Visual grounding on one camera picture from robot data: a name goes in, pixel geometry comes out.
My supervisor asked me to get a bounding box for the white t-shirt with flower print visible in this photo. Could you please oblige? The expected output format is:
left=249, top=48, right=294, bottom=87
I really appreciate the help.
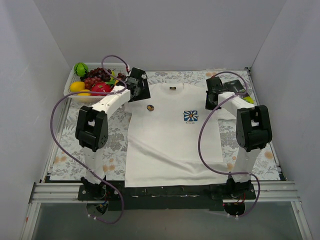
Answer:
left=125, top=82, right=234, bottom=188

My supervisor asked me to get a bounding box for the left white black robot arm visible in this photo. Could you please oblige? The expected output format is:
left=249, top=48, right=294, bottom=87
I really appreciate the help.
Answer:
left=75, top=67, right=151, bottom=200

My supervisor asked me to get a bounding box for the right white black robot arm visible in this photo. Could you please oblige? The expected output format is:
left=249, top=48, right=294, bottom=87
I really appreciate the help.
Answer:
left=205, top=76, right=273, bottom=199

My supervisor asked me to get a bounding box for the black green product box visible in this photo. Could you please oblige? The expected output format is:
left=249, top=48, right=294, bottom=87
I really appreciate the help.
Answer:
left=224, top=79, right=254, bottom=104

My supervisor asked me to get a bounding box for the white plastic fruit basket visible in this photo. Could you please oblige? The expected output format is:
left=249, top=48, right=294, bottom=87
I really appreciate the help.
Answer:
left=63, top=62, right=131, bottom=104

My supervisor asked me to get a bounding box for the dark purple grape bunch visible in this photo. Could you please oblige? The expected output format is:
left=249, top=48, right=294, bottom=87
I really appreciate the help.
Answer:
left=86, top=67, right=111, bottom=82

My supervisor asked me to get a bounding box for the red grape bunch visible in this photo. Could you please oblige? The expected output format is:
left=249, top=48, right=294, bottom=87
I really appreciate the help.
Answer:
left=84, top=77, right=103, bottom=90

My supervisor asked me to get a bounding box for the yellow toy lemon front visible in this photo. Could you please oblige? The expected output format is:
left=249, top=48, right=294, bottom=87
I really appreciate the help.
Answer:
left=77, top=89, right=91, bottom=97

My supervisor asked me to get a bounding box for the yellow toy lemon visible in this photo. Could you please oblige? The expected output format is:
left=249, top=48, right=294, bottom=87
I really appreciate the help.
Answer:
left=77, top=89, right=91, bottom=97
left=69, top=81, right=86, bottom=93

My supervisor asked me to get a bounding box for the toy watermelon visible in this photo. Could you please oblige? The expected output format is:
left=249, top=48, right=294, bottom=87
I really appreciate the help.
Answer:
left=73, top=62, right=89, bottom=77

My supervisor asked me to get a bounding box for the yellow toy lemon left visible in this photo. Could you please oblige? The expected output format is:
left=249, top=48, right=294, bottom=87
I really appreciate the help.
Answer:
left=69, top=81, right=86, bottom=93

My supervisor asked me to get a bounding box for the floral table mat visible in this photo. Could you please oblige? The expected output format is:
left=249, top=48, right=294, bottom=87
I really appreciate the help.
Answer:
left=48, top=70, right=281, bottom=182

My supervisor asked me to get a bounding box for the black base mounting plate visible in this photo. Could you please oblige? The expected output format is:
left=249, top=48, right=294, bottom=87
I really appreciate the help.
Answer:
left=77, top=180, right=258, bottom=211

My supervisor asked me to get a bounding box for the aluminium frame rail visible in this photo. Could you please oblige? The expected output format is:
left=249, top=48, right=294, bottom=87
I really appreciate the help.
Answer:
left=19, top=66, right=313, bottom=240

